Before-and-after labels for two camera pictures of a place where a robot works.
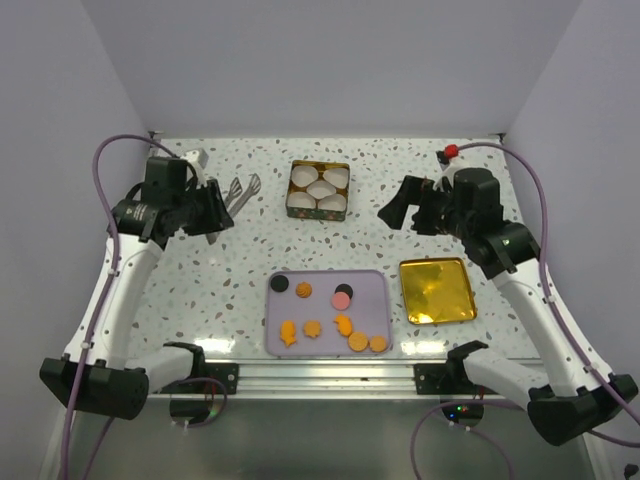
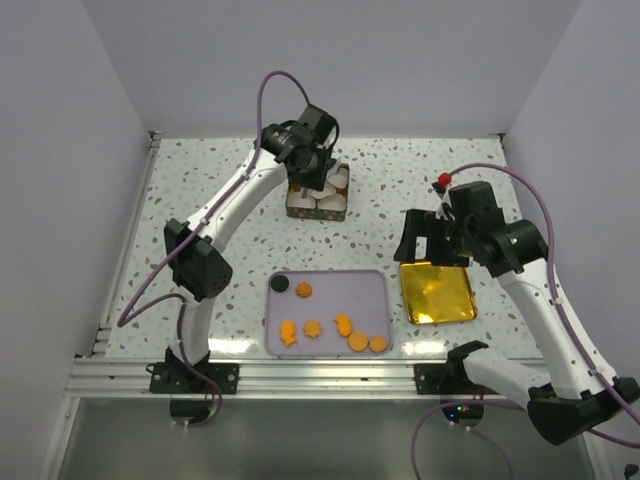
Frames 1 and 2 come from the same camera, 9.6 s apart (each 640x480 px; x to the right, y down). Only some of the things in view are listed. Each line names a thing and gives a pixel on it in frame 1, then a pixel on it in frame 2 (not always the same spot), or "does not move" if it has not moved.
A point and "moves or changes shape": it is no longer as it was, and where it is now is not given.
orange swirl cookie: [303, 290] does not move
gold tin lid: [437, 290] does not move
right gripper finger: [422, 221] -> [441, 250]
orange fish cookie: [288, 332] does not move
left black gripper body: [201, 210] -> [315, 175]
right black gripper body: [451, 221] -> [460, 234]
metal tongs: [253, 187] moves or changes shape
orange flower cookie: [312, 328] does not move
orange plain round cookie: [377, 343] does not move
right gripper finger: [412, 192] -> [416, 226]
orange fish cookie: [344, 324] does not move
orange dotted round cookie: [358, 342] does not move
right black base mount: [450, 378] does not move
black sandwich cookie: [279, 283] does not move
